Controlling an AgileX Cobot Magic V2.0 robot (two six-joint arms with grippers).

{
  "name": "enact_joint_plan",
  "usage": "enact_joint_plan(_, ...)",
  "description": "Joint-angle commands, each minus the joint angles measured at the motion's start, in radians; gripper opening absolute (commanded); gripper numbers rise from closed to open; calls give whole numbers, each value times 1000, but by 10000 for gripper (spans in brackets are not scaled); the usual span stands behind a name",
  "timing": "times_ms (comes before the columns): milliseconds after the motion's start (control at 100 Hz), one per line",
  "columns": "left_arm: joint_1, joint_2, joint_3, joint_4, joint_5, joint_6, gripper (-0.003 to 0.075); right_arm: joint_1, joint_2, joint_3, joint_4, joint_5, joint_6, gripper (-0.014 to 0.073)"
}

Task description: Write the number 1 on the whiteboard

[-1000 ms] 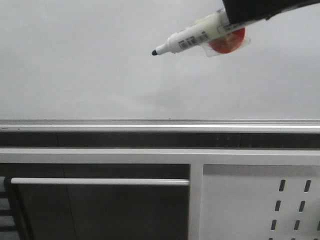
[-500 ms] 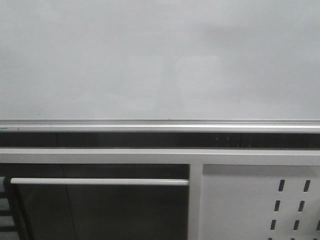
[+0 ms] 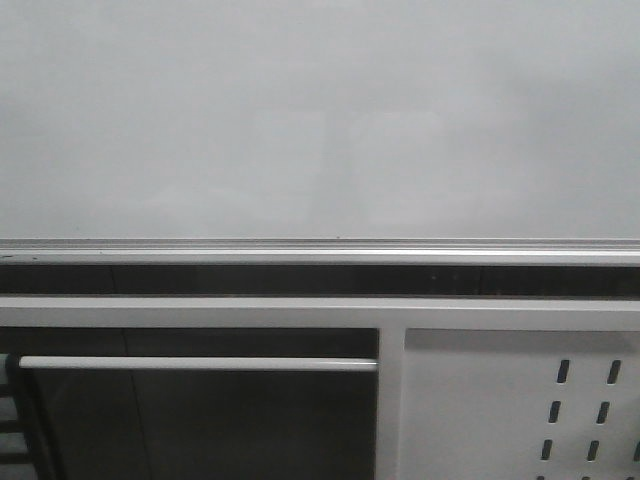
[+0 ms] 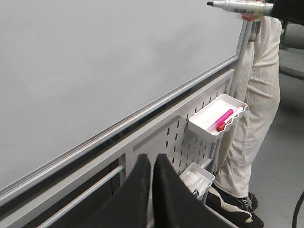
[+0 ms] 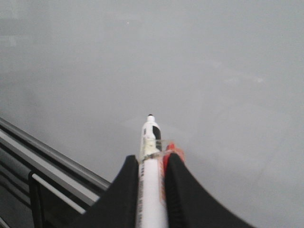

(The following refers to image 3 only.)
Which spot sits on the grey black striped fabric pocket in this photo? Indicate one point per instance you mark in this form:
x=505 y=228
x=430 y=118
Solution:
x=16 y=462

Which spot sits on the white perforated metal panel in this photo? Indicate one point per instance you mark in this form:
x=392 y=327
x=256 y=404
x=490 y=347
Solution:
x=520 y=405

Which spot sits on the white metal stand frame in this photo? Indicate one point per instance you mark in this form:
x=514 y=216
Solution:
x=392 y=317

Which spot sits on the white horizontal rod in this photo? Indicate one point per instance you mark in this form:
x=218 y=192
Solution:
x=199 y=363

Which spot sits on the white whiteboard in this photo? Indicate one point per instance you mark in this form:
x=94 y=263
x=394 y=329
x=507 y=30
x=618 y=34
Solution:
x=464 y=132

